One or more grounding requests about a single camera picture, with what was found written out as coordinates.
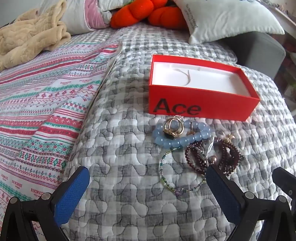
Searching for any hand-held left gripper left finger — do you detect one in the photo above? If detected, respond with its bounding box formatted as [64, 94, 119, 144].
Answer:
[0, 166, 90, 241]

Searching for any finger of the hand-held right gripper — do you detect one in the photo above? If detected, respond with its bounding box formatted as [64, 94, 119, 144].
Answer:
[272, 167, 296, 194]

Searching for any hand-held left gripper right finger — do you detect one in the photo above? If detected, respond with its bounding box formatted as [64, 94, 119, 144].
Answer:
[205, 165, 295, 241]

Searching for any thin green beaded bracelet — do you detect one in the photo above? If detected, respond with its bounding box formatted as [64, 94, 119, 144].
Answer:
[159, 147, 208, 193]

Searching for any dark red bead necklace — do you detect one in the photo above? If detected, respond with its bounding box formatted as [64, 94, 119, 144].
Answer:
[184, 134, 244, 177]

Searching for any small clear plastic bag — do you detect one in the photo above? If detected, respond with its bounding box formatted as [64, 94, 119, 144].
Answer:
[203, 136, 218, 166]

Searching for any light blue bead bracelet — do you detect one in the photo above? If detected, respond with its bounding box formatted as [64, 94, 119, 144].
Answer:
[152, 119, 212, 149]

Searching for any large gold cage ring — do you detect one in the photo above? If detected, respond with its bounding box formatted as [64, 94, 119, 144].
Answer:
[164, 115, 186, 140]

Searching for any orange-red cardboard box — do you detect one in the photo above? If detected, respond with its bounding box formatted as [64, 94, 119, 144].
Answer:
[148, 55, 261, 122]

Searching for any grey checked quilt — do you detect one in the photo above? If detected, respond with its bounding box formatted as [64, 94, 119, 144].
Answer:
[55, 23, 296, 241]

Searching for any striped patterned bed sheet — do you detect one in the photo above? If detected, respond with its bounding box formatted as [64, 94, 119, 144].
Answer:
[0, 40, 123, 235]

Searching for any beige fleece blanket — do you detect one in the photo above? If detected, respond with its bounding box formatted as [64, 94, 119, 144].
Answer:
[0, 0, 71, 71]

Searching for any white printed pillow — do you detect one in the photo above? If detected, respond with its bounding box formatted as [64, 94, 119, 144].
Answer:
[172, 0, 285, 44]

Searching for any orange knot cushion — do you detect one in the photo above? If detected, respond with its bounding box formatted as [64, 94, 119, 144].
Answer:
[110, 0, 188, 29]

